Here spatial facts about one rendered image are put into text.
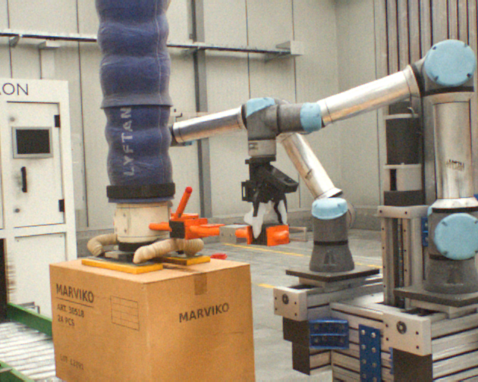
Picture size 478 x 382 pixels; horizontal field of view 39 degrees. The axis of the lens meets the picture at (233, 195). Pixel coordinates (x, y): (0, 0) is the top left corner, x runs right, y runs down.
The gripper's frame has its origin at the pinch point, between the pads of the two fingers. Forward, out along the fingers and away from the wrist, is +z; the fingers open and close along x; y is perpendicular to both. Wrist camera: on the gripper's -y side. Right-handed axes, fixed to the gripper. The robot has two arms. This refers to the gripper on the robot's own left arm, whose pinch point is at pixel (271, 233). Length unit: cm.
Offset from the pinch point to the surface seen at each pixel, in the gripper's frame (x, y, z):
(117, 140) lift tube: 10, 57, -28
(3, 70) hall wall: -294, 874, -184
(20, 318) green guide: -30, 235, 61
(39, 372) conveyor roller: 1, 147, 67
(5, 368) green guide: 23, 127, 56
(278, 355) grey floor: -213, 218, 120
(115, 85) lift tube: 11, 55, -45
